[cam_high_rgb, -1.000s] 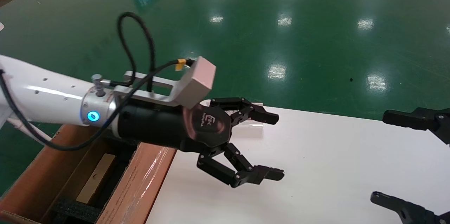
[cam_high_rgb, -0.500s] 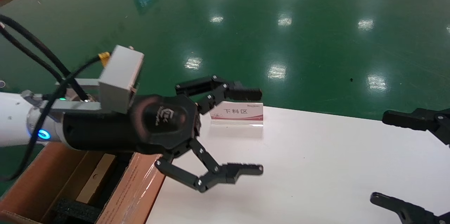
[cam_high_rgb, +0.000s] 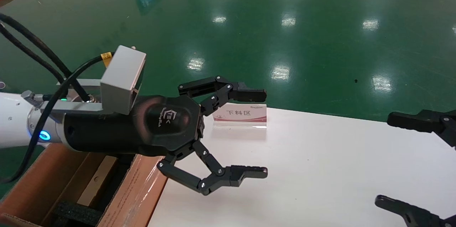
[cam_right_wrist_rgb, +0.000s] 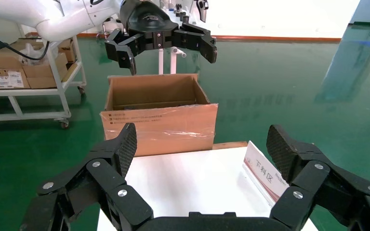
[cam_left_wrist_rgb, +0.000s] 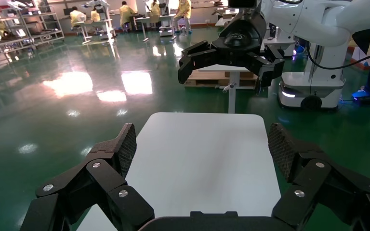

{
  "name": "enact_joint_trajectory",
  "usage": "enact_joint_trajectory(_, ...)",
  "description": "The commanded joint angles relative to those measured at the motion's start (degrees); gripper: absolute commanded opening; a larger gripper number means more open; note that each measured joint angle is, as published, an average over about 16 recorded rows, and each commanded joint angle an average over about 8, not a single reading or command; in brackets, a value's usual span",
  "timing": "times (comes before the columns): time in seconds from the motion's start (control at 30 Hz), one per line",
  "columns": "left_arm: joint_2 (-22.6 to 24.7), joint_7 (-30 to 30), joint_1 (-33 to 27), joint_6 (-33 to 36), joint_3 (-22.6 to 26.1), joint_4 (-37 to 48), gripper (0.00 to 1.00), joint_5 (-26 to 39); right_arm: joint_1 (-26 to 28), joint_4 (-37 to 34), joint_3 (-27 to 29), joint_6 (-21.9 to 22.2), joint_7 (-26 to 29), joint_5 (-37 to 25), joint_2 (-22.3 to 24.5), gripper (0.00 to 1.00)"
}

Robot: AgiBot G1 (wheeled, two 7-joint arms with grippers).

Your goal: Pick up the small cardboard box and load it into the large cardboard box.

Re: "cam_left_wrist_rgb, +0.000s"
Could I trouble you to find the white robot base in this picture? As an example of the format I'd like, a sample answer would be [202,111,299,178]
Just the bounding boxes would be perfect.
[277,41,348,111]

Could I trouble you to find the wooden pallet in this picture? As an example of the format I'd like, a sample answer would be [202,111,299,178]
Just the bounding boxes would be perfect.
[184,70,258,90]

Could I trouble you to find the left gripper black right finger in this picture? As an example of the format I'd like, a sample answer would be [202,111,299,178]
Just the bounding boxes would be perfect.
[267,122,370,231]

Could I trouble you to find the white workbench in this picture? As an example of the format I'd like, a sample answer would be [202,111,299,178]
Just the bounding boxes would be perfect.
[133,14,180,42]
[73,18,117,45]

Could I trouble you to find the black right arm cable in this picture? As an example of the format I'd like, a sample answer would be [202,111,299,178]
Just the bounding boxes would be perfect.
[306,44,370,71]

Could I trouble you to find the metal shelving rack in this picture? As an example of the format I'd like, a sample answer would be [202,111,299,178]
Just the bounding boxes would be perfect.
[0,1,65,66]

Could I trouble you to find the white pedestal table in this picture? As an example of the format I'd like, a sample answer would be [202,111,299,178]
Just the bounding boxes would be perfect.
[198,64,251,114]

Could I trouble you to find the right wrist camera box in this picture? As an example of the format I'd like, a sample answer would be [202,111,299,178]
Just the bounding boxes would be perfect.
[228,0,257,9]

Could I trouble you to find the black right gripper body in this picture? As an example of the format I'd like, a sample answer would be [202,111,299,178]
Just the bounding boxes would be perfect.
[215,13,277,66]

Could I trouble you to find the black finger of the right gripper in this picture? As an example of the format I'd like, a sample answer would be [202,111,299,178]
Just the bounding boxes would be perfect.
[245,44,285,95]
[177,40,227,85]

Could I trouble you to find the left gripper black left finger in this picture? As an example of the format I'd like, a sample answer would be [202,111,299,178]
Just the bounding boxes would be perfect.
[19,123,155,231]

